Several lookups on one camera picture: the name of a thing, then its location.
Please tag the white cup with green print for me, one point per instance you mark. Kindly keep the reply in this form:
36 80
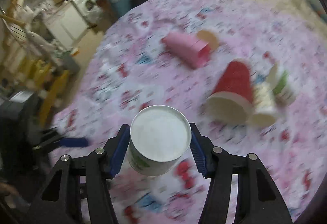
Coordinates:
159 134

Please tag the blue bin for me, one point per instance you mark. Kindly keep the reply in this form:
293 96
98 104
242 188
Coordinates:
120 2

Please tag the red cup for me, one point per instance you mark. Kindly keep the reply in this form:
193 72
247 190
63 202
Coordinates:
235 78

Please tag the pink printed blanket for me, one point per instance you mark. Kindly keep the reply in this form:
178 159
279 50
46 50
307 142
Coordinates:
153 81

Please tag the white cabinet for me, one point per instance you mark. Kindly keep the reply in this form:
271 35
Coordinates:
66 23

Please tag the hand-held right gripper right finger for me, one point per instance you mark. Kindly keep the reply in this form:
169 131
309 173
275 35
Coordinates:
199 153

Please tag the green and white cup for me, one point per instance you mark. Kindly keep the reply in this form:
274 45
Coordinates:
282 83

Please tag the cream striped cup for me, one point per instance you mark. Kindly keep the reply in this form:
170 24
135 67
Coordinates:
263 101

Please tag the pink cup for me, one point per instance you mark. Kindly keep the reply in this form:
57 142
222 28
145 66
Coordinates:
186 48

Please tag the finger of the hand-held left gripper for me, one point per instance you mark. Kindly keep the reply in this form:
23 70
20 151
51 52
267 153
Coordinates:
72 141

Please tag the tan cup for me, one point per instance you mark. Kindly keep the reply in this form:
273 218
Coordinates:
210 38

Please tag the white washing machine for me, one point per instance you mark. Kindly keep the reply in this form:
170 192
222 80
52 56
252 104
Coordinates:
88 5

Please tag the yellow wooden frame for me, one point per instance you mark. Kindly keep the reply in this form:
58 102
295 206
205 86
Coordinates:
52 86

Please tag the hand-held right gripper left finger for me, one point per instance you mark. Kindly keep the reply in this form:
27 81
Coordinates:
120 152

